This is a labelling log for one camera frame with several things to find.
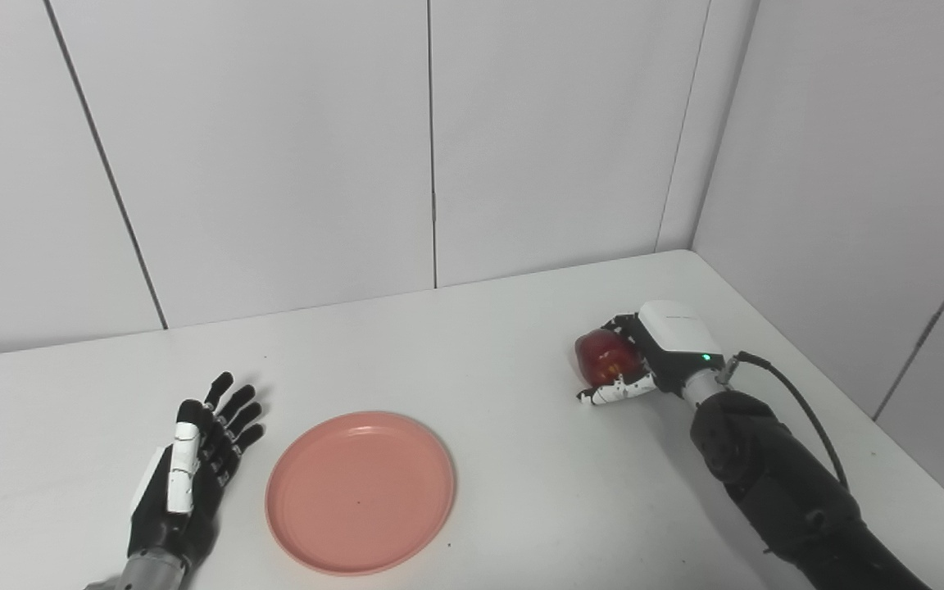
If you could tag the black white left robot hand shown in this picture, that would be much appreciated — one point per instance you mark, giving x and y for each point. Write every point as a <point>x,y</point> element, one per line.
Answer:
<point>193,500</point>

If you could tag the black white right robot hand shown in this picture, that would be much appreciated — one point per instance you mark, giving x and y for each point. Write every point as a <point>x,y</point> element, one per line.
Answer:
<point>677,344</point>

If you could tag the red apple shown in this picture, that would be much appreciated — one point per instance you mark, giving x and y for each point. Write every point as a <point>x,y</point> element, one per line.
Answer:
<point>605,359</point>

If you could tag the pink round plate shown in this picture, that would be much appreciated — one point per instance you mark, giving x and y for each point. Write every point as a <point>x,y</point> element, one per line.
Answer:
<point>360,492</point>

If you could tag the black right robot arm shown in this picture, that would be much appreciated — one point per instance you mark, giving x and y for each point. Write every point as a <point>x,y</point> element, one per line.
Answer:
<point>775,475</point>

